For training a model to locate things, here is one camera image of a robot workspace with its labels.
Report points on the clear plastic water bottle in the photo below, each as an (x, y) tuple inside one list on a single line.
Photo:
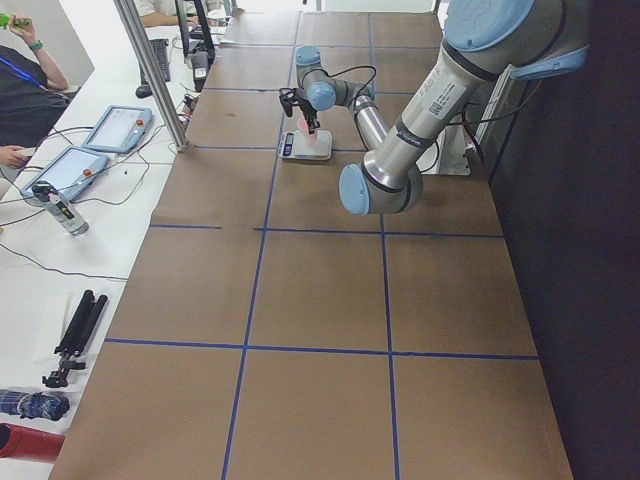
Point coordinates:
[(60, 208)]

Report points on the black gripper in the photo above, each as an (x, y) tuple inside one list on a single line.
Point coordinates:
[(305, 108)]

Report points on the aluminium frame post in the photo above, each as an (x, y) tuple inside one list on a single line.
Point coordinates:
[(146, 58)]

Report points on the black computer mouse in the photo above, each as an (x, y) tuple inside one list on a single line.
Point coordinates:
[(143, 91)]

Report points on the near blue teach pendant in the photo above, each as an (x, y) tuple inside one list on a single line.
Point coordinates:
[(71, 172)]

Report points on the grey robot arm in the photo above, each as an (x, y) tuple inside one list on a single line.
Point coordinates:
[(481, 40)]

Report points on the pink plastic cup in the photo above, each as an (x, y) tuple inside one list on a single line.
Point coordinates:
[(301, 136)]

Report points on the blue teach pendant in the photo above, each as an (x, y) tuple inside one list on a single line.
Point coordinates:
[(119, 130), (71, 172)]

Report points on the white digital kitchen scale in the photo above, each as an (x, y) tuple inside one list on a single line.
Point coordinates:
[(298, 145)]

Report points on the red cylindrical bottle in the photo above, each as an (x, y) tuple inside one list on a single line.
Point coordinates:
[(28, 444)]

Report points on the black computer keyboard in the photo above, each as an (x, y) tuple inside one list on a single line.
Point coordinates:
[(160, 52)]

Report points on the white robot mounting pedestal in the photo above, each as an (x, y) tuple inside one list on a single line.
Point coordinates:
[(486, 113)]

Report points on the person in beige clothes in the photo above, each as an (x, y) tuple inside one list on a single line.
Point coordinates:
[(155, 13)]

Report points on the blue plaid folded umbrella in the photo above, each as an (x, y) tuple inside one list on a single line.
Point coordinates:
[(33, 405)]

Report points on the person in black shirt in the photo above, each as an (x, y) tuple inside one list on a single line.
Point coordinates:
[(32, 94)]

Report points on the black folded tripod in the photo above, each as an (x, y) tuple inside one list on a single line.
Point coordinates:
[(76, 338)]

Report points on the far blue teach pendant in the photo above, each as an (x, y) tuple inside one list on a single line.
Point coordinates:
[(119, 130)]

